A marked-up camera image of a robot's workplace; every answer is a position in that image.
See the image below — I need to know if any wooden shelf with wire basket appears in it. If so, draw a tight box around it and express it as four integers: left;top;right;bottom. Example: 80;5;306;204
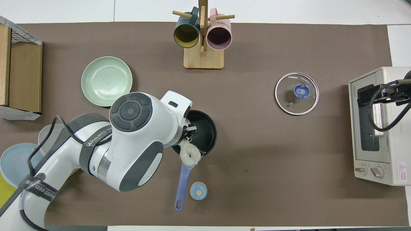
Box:
0;15;43;121

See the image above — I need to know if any pink mug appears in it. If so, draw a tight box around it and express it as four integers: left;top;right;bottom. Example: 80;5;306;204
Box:
206;8;232;51

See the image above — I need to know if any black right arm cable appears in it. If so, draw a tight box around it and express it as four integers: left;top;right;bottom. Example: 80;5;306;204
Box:
368;80;411;132

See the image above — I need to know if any black pot with blue handle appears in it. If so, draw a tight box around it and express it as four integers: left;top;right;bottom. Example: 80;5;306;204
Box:
172;110;218;212

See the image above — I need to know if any glass lid with blue knob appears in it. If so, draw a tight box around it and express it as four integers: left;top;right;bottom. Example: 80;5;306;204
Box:
275;72;319;116

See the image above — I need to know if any light blue plate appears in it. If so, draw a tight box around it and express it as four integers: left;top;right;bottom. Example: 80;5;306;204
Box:
0;143;45;188

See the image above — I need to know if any grey plate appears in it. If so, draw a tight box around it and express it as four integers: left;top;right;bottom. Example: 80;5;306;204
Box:
38;124;66;154

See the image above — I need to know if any dark teal mug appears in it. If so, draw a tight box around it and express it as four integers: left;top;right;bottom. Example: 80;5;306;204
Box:
173;7;201;49

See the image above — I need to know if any yellow plate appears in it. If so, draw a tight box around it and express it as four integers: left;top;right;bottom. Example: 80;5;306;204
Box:
0;175;16;209

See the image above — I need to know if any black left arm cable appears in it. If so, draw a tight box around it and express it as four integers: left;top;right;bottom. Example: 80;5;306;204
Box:
0;115;113;231

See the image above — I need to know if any grey patterned cloth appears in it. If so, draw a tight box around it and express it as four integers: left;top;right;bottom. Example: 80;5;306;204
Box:
0;105;41;121

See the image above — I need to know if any brown table mat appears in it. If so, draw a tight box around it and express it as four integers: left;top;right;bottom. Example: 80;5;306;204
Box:
0;22;409;227

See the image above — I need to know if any wooden mug tree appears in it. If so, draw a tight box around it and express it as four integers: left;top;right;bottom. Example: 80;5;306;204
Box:
172;0;235;70

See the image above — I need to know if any beige toaster oven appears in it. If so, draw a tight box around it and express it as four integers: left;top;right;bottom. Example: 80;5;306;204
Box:
348;66;411;186

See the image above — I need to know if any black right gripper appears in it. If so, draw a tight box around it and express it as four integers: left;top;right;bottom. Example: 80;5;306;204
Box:
357;80;411;108

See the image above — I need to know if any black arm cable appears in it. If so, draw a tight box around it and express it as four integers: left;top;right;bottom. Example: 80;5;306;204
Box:
0;115;113;231
368;80;411;132

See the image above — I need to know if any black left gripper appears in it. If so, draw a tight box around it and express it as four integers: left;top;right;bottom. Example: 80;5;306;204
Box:
183;124;198;141

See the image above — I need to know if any wooden plate rack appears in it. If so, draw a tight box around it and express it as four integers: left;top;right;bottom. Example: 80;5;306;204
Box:
32;146;81;177

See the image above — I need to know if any white vermicelli bundle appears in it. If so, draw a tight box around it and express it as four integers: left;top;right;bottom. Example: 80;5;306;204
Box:
178;119;203;167

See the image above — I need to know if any pale green plate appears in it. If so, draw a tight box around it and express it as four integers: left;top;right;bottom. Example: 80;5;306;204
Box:
81;56;133;107

